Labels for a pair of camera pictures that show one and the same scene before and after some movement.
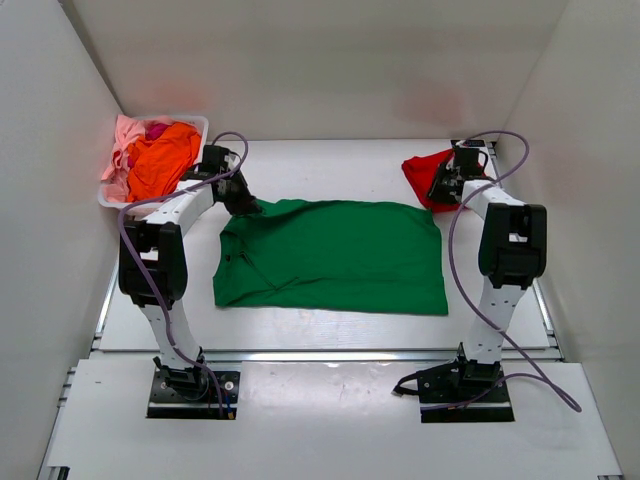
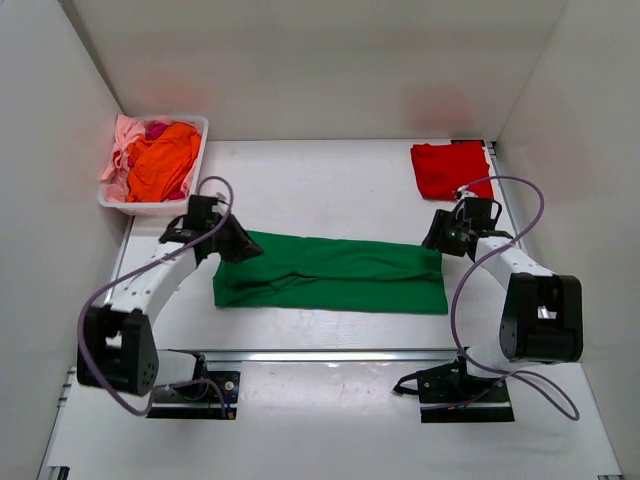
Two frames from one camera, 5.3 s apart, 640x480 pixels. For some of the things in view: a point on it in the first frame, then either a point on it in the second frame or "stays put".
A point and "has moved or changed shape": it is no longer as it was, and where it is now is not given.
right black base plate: [452, 383] stays put
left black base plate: [192, 393] stays put
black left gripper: [247, 204] → [245, 246]
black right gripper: [435, 192] → [435, 236]
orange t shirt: [159, 164] stays put
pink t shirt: [116, 178] stays put
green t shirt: [345, 256] has moved or changed shape
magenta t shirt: [154, 130] stays put
